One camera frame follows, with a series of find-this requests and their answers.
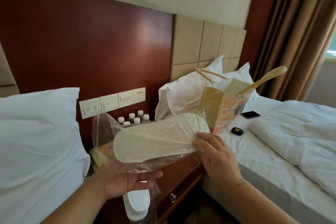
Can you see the brown wooden nightstand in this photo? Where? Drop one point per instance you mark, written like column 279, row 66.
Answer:
column 178, row 179

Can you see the person's left fingers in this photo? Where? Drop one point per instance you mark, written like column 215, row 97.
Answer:
column 149, row 175

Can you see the white wall power socket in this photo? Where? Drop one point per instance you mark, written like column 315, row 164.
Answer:
column 139, row 95

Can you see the person's right hand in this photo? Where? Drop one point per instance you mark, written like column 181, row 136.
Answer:
column 220, row 160

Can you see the person's left hand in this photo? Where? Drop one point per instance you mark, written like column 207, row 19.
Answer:
column 123, row 179

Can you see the white rocker wall switch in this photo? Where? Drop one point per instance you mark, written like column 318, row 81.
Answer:
column 125, row 98

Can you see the white disposable slipper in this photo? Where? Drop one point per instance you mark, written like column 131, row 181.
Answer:
column 136, row 202
column 157, row 137

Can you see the printed paper shopping bag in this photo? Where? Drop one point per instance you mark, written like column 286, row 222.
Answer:
column 225, row 108

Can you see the brown wood headboard panel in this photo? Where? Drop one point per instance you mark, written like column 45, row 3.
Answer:
column 86, row 48

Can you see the dark smartphone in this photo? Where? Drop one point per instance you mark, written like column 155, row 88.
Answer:
column 250, row 115

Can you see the brown curtain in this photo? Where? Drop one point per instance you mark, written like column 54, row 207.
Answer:
column 294, row 34

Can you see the clear plastic bag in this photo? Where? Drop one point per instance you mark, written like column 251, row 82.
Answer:
column 105, row 129

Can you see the person's right fingers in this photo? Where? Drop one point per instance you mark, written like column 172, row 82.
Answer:
column 206, row 143

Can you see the white dial wall switch panel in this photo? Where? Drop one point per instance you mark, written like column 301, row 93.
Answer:
column 90, row 107

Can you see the small black earbud case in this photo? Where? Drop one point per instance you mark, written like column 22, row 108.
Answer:
column 237, row 130

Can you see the large smooth white pillow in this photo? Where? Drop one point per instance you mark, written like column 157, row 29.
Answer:
column 39, row 147

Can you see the white button wall switch panel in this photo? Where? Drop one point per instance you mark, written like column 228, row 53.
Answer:
column 109, row 102

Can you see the person's right forearm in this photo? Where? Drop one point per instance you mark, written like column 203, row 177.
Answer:
column 257, row 205

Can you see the beige padded headboard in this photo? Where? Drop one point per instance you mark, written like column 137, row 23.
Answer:
column 204, row 42
column 6, row 76

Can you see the person's left forearm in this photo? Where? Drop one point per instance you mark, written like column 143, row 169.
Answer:
column 76, row 204

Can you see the crumpled white pillow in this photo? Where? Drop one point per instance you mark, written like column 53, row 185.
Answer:
column 181, row 95

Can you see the yellow orange tissue pack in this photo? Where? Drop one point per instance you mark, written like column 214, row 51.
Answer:
column 101, row 155

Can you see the group of capped water bottles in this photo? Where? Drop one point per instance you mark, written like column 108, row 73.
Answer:
column 136, row 121

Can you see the white duvet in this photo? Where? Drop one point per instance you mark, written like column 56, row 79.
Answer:
column 296, row 137

